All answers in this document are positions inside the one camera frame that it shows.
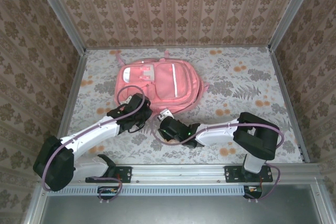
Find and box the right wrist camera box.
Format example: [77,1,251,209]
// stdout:
[158,108,174,122]

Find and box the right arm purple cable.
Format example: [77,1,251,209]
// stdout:
[151,113,286,204]

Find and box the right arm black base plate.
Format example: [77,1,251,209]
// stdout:
[224,165,274,183]

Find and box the grey slotted cable duct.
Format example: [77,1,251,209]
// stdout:
[48,185,263,196]

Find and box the aluminium rear rail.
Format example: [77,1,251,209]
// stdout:
[85,44,271,51]

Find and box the pink student backpack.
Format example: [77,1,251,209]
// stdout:
[114,50,211,116]

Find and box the aluminium corner post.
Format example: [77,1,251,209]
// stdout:
[30,0,88,55]
[268,0,320,51]

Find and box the grey metal panel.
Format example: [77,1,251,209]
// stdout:
[39,184,323,224]

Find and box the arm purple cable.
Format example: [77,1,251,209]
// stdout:
[151,113,286,204]
[41,84,147,204]

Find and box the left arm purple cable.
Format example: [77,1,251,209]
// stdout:
[41,84,147,204]

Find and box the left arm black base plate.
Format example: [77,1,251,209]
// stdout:
[85,165,132,184]

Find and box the aluminium side rail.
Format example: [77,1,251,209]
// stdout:
[49,50,89,164]
[269,48,311,163]

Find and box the aluminium mounting rail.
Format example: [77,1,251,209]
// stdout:
[39,163,322,183]

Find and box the floral table cloth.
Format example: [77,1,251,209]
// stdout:
[59,47,307,164]

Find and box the black cable socket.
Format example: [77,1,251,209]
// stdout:
[243,185,263,200]
[97,186,119,200]

